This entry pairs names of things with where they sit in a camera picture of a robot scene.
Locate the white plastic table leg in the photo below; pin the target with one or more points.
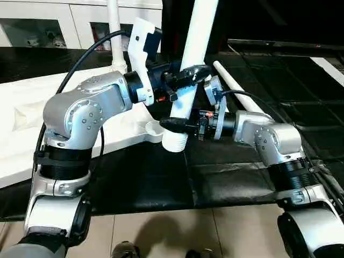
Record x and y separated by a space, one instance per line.
242 91
114 37
199 32

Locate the white plastic table top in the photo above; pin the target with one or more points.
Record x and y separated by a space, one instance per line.
32 123

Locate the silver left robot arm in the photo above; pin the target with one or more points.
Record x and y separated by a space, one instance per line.
75 118

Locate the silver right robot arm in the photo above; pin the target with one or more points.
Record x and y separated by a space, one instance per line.
279 145

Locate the black work mat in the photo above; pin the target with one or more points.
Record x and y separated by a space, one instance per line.
161 183

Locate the large black cabinet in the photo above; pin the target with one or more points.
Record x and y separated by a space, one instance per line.
269 21

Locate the white glass-door cabinet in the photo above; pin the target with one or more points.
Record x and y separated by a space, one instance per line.
64 21

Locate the small dark figurines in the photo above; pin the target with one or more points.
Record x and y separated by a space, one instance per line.
43 38

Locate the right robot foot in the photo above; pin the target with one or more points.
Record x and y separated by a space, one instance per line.
199 253

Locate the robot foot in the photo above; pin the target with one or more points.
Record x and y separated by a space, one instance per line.
199 253
124 250

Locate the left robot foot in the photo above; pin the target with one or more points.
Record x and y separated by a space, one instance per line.
124 250

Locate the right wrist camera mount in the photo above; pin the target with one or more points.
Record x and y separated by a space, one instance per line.
215 94

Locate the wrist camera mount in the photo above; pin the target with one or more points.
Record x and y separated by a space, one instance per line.
142 48
215 94

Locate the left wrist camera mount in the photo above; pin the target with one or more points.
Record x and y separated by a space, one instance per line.
142 48

